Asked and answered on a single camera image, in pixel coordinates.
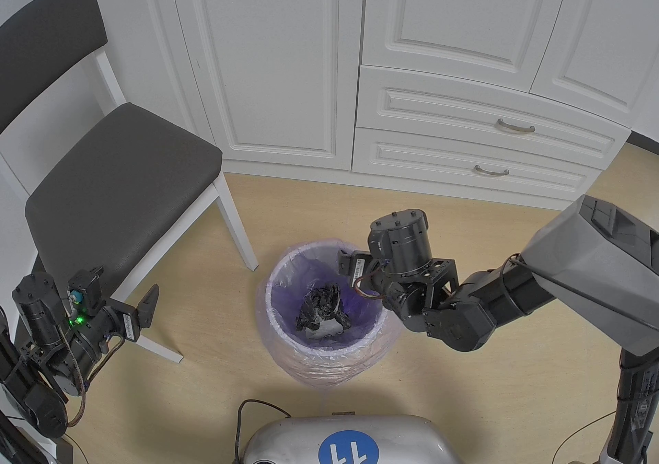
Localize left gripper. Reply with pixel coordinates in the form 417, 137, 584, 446
58, 304, 143, 395

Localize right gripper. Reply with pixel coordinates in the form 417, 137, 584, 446
336, 248, 388, 299

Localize black plastic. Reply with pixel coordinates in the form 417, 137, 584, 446
294, 283, 353, 333

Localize white printed wrapper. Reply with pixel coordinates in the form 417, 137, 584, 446
306, 318, 345, 340

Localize purple plastic bag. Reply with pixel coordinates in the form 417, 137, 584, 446
256, 238, 405, 390

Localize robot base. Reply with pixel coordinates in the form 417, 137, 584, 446
241, 411, 466, 464

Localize white trash bin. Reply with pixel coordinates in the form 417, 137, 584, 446
265, 243, 390, 361

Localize white chair grey cushions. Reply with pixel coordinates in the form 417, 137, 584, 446
0, 0, 259, 364

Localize white wardrobe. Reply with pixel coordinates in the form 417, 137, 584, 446
131, 0, 659, 212

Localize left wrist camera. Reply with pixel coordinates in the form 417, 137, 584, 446
68, 269, 106, 316

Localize black cable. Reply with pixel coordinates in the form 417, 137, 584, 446
555, 409, 618, 464
234, 399, 293, 464

